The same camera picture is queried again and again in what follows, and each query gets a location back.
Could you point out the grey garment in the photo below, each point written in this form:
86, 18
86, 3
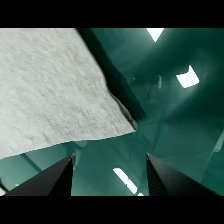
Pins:
50, 90

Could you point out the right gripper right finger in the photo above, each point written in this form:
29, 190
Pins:
166, 180

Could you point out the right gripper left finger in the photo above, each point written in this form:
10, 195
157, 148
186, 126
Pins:
53, 180

